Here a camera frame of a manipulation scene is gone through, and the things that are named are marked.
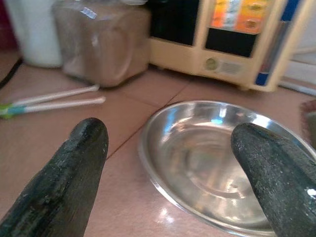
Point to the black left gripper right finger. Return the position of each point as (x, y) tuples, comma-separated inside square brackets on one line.
[(284, 187)]

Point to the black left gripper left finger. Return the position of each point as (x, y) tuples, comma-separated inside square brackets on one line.
[(61, 187)]

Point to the round stainless steel plate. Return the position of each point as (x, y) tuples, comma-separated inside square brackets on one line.
[(197, 153)]

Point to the white chopstick with coloured end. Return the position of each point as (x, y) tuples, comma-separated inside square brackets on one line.
[(61, 105), (61, 93)]

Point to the clear jar brown powder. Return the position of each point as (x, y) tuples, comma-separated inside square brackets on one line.
[(103, 49)]

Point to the white canister green band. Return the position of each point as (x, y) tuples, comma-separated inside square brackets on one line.
[(37, 37)]

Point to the dark red container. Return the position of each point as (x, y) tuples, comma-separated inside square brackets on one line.
[(5, 24)]

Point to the beige water ionizer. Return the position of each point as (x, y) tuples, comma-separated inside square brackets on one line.
[(172, 54)]

